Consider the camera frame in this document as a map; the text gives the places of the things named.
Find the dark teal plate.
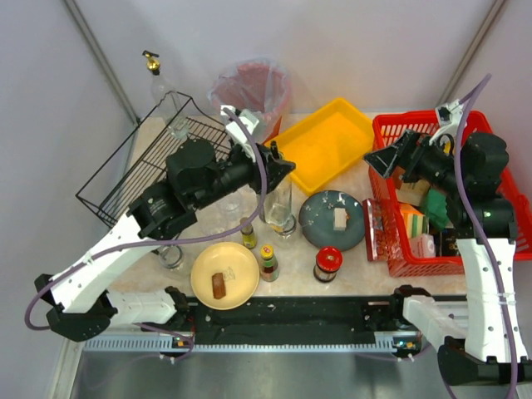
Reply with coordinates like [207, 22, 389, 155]
[298, 190, 365, 252]

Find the red snack packet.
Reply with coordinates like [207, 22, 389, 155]
[362, 199, 388, 262]

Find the clear glass cup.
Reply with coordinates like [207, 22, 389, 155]
[199, 209, 228, 236]
[215, 192, 243, 224]

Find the pink white packet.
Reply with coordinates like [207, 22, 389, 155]
[409, 234, 436, 259]

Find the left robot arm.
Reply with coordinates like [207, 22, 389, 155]
[34, 139, 296, 342]

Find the red lid chili jar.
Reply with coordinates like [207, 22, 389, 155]
[313, 246, 343, 283]

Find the clear glass cup middle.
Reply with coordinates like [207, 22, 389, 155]
[215, 192, 243, 224]

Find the brown sausage piece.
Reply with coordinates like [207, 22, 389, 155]
[211, 273, 226, 299]

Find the glass oil bottle gold spout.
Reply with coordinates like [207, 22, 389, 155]
[259, 175, 293, 230]

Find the white cake piece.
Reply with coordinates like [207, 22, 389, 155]
[333, 208, 349, 231]

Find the black wire rack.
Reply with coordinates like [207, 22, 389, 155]
[76, 92, 229, 228]

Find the red bin with plastic bag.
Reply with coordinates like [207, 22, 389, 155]
[207, 57, 292, 144]

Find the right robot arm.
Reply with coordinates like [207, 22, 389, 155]
[363, 129, 531, 392]

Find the small yellow label bottle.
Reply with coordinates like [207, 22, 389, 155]
[240, 217, 257, 249]

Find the grey cable duct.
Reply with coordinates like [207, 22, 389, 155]
[85, 332, 421, 353]

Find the glass jar metal rim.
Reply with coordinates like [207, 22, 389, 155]
[273, 214, 298, 247]

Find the clear glass cup near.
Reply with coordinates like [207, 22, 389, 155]
[199, 209, 228, 236]

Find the glass jar left front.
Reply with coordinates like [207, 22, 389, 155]
[157, 245, 184, 270]

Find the sauce bottle yellow cap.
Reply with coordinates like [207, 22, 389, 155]
[260, 244, 279, 283]

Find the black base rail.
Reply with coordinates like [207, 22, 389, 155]
[170, 296, 416, 345]

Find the beige plate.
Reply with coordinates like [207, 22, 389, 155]
[190, 242, 260, 310]

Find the green bag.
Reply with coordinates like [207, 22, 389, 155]
[421, 189, 450, 231]

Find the yellow plastic tray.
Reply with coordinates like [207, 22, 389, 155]
[273, 97, 374, 196]

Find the brown paper box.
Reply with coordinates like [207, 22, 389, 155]
[394, 178, 431, 207]

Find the colourful sponge stack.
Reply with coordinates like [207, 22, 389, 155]
[400, 203, 429, 239]

